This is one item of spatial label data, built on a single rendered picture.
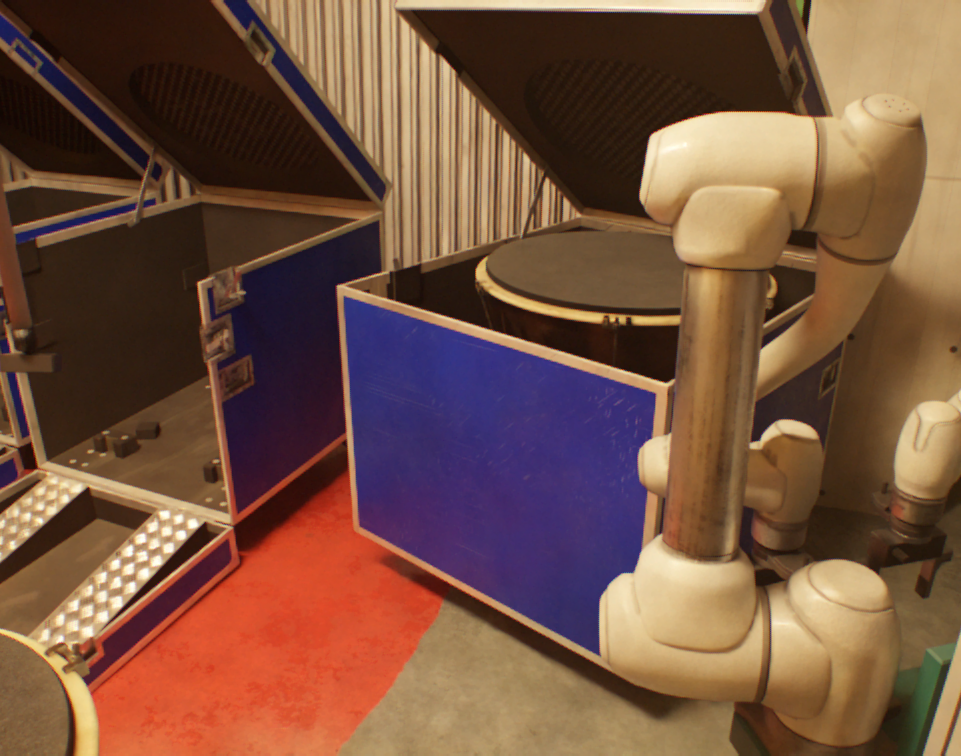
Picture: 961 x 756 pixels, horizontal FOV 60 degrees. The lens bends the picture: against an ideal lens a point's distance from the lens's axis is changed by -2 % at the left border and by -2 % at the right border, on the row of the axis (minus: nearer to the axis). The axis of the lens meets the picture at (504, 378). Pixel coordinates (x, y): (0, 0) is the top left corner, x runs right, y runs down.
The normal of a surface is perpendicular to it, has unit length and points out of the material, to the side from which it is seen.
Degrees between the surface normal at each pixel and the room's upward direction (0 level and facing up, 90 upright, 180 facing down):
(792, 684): 87
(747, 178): 84
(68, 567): 1
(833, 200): 108
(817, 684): 88
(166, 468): 0
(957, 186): 90
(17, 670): 0
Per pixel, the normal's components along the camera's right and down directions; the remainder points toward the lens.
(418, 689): 0.01, -0.92
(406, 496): -0.64, 0.30
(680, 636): -0.25, 0.16
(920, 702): -0.96, 0.10
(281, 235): -0.39, 0.37
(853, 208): 0.01, 0.71
